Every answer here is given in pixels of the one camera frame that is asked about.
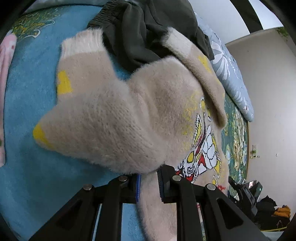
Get grey floral quilt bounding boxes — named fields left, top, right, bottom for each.
left=195, top=15, right=254, bottom=122

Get pink fleece garment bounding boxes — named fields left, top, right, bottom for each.
left=0, top=29, right=18, bottom=167

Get clothes pile on floor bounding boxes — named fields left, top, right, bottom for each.
left=255, top=196, right=291, bottom=230

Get dark grey trousers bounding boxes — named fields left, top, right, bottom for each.
left=87, top=0, right=214, bottom=72

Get beige fuzzy cartoon sweater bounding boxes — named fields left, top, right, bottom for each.
left=33, top=27, right=229, bottom=240

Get blue green floral blanket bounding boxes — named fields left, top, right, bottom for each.
left=1, top=6, right=248, bottom=240

